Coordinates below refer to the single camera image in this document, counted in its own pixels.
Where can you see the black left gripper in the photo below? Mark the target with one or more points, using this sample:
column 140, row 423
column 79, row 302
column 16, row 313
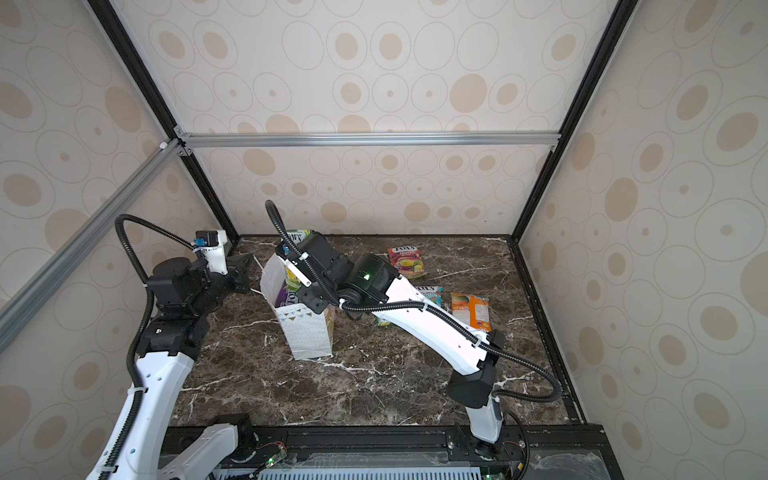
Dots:
column 241, row 270

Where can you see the purple Fox's candy bag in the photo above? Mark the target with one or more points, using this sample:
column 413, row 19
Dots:
column 285, row 297

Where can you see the white paper bag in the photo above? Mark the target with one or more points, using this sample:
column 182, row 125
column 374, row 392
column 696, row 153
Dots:
column 309, row 335

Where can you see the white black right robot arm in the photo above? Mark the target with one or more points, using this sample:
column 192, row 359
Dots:
column 370, row 285

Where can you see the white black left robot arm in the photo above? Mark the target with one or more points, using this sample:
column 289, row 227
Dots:
column 183, row 294

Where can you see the Fox's fruits candy bag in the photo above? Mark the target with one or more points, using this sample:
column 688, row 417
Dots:
column 407, row 260

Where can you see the Fox's mint blossom candy bag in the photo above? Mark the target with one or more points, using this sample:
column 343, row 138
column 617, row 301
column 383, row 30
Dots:
column 432, row 293

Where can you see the orange Fox's candy bag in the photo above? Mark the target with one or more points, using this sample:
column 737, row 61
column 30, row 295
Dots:
column 471, row 310

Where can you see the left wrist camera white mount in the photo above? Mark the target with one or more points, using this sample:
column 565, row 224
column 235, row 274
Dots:
column 210, row 245

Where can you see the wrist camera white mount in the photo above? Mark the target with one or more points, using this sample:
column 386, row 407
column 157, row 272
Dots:
column 283, row 251
column 210, row 245

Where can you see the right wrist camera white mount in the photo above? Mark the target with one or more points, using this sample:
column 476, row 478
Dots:
column 283, row 251

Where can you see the silver aluminium back rail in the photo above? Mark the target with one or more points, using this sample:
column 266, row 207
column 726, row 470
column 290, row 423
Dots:
column 370, row 139

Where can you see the silver aluminium rail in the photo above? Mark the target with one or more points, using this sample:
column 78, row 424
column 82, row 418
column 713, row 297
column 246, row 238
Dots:
column 370, row 139
column 33, row 295

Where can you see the silver aluminium left rail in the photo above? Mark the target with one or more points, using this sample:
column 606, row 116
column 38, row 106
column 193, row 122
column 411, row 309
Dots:
column 33, row 295

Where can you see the black corner frame post left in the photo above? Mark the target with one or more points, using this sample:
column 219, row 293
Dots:
column 107, row 17

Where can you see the black corner frame post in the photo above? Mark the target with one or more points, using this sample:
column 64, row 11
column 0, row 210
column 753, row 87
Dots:
column 606, row 47
column 107, row 17

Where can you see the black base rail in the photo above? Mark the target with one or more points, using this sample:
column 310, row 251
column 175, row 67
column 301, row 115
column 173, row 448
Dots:
column 423, row 452

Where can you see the black corner frame post right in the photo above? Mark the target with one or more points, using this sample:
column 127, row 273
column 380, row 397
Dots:
column 606, row 47

